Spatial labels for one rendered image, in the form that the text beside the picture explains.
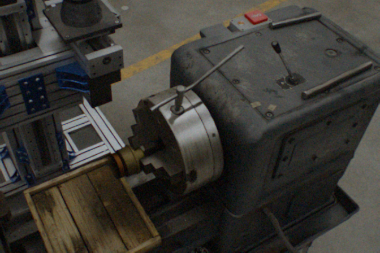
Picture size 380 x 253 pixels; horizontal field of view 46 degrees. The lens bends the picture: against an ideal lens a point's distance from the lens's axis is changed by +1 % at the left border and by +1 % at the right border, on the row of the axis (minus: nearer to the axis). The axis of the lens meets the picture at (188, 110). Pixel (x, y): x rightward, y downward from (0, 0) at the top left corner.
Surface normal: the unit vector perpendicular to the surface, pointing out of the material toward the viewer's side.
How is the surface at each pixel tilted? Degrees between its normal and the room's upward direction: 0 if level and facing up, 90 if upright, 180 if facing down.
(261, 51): 0
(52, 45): 0
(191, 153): 54
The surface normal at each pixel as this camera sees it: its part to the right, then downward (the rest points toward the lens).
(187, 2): 0.05, -0.71
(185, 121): 0.23, -0.44
